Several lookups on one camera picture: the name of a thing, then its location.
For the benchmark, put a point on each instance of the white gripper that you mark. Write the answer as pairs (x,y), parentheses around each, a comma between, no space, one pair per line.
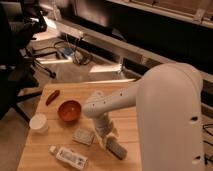
(104,126)

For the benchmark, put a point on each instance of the clear plastic bottle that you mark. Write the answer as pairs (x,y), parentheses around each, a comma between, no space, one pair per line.
(69,157)

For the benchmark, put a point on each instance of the white sponge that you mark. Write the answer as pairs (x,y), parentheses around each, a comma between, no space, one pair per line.
(83,136)

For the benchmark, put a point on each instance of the white cup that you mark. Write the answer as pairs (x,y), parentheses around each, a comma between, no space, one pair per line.
(39,124)

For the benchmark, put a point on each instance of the red chili pepper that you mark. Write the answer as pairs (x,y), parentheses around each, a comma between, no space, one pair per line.
(52,97)

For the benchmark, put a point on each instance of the black office chair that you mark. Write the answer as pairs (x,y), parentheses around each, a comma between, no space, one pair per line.
(16,72)

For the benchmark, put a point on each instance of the grey eraser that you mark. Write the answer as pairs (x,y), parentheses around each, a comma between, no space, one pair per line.
(115,148)

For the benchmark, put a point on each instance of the orange bowl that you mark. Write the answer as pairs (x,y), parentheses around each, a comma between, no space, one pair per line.
(69,111)

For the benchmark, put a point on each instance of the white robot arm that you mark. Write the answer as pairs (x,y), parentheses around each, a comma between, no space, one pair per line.
(168,104)

